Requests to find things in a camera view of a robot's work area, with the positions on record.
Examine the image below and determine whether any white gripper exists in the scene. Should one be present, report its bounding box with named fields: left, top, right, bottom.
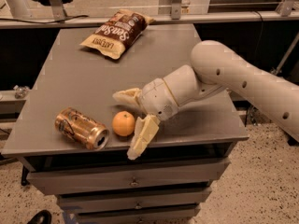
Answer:
left=112, top=78, right=179, bottom=161

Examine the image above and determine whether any orange fruit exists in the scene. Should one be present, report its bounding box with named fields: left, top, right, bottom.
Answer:
left=112, top=111, right=135, bottom=136

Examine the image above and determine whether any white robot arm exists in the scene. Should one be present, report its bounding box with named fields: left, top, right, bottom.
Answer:
left=113, top=40, right=299, bottom=160

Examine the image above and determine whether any orange soda can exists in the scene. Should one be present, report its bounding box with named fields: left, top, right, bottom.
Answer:
left=54, top=107, right=109, bottom=150

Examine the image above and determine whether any grey drawer cabinet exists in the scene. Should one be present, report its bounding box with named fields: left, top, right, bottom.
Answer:
left=1, top=23, right=249, bottom=224

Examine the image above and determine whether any top grey drawer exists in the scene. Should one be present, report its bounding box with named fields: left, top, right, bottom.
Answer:
left=27, top=158, right=230, bottom=195

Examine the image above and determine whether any grey drawer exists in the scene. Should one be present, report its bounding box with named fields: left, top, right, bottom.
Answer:
left=58, top=187, right=211, bottom=213
left=76, top=204, right=199, bottom=224
left=27, top=158, right=230, bottom=195

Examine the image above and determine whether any brown chips bag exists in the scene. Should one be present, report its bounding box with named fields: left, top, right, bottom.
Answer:
left=81, top=9, right=154, bottom=60

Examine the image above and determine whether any middle grey drawer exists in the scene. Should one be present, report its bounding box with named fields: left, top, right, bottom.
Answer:
left=58, top=187, right=211, bottom=213

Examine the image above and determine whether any bottom grey drawer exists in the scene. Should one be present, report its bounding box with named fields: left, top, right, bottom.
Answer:
left=76, top=204, right=199, bottom=224

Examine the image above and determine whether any crumpled clear plastic object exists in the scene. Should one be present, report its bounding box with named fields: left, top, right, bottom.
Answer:
left=13, top=85, right=30, bottom=99

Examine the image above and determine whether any black shoe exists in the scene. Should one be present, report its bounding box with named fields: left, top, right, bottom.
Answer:
left=27, top=210, right=52, bottom=224

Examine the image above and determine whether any grey metal rail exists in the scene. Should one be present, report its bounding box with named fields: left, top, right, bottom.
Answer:
left=0, top=9, right=299, bottom=29

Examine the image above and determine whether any black cable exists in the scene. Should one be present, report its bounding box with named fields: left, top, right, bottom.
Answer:
left=0, top=14, right=90, bottom=25

